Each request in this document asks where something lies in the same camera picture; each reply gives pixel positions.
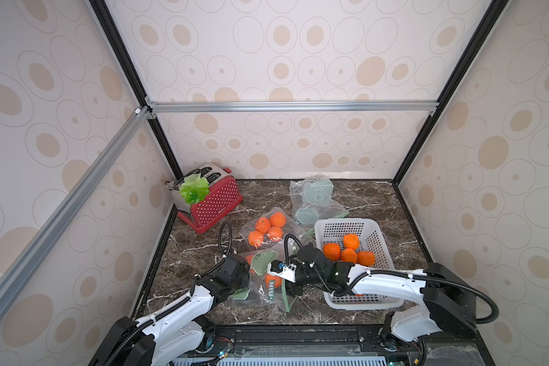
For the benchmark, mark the green plastic lettuce leaf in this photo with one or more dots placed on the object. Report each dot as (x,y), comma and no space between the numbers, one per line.
(194,189)

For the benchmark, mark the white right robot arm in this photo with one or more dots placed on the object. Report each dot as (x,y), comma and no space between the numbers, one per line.
(443,303)

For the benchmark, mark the black corner frame post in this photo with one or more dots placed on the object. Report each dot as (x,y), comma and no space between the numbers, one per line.
(475,44)

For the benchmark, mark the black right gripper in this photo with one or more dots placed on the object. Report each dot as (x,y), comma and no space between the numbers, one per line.
(300,274)

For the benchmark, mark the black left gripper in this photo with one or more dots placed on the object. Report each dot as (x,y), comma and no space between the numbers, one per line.
(246,275)

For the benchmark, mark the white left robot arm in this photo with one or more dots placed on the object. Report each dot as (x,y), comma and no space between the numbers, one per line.
(160,337)

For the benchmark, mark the aluminium left side bar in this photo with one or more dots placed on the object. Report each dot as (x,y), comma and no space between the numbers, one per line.
(25,266)

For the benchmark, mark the aluminium rear cross bar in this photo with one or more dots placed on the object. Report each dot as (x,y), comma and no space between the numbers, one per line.
(276,107)

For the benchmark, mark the red polka-dot toaster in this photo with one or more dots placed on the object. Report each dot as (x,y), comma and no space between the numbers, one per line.
(224,196)

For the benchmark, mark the orange fruit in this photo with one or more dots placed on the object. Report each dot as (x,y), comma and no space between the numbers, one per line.
(349,255)
(332,251)
(366,258)
(351,241)

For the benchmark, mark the blue-seal zip-top bag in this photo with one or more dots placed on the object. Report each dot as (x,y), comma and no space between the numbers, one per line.
(270,229)

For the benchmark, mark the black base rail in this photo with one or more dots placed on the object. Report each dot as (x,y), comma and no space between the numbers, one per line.
(328,345)

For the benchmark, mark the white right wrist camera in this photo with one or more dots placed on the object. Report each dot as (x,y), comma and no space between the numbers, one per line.
(281,270)

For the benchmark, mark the black left corner post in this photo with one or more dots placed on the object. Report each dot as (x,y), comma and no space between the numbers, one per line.
(103,16)

